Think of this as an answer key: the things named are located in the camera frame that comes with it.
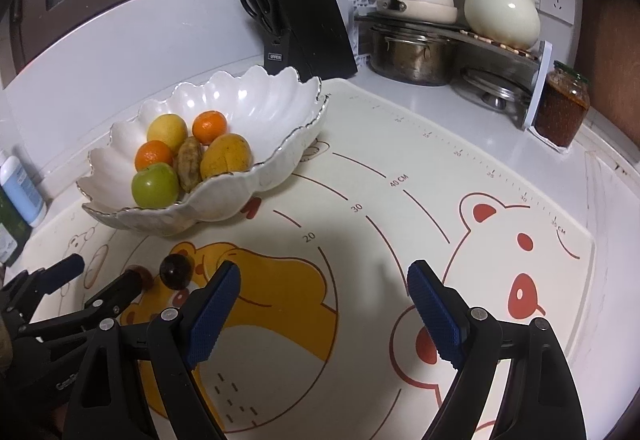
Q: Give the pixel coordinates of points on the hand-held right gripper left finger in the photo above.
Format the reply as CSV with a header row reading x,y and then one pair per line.
x,y
212,315

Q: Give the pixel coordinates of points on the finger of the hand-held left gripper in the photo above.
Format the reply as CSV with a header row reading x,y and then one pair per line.
x,y
67,266
122,286

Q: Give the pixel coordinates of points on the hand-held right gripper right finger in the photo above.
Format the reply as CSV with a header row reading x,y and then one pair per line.
x,y
435,315

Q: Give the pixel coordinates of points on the red date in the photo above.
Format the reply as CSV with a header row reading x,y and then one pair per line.
x,y
147,278

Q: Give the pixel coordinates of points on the dark plum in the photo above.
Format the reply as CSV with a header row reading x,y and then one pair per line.
x,y
175,270

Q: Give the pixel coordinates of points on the tangerine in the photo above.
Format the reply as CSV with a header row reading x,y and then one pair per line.
x,y
210,126
152,154

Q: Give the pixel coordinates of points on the yellow mango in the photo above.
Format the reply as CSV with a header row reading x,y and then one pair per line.
x,y
225,155

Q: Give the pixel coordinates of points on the large yellow citrus fruit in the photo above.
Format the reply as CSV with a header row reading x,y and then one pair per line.
x,y
167,130

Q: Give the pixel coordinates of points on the white scalloped bowl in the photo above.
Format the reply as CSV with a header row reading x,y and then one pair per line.
x,y
260,105

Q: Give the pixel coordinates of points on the green dish soap bottle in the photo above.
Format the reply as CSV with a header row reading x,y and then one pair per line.
x,y
10,230

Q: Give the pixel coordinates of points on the cream bear print mat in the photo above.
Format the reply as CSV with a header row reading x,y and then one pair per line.
x,y
350,320

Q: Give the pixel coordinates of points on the blue white pump bottle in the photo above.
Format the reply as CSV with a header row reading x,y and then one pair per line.
x,y
22,192

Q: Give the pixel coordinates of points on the green apple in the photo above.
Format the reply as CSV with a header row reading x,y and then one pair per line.
x,y
155,186

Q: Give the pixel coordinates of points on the brown wrinkled fruit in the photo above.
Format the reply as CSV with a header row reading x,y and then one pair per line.
x,y
189,163

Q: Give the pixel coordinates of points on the steel pot lid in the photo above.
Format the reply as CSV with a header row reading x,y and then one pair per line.
x,y
495,88

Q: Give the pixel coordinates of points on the glass jar of red sauce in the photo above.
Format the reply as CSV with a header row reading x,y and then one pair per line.
x,y
562,110

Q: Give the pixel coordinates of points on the metal kitchen rack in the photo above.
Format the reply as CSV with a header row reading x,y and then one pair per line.
x,y
540,90

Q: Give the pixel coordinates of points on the stainless steel pot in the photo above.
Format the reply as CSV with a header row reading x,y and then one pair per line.
x,y
410,58

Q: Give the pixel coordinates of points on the wooden bead trivet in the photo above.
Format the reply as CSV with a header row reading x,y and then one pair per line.
x,y
505,48

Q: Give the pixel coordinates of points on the cream kettle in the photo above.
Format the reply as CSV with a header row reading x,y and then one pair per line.
x,y
500,18

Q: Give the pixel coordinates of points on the black knife block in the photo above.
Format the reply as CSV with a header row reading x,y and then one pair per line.
x,y
310,20

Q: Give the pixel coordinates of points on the black kitchen scissors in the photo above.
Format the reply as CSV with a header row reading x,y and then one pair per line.
x,y
262,8

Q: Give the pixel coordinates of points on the brown wooden board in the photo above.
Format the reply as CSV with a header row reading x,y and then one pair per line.
x,y
610,45

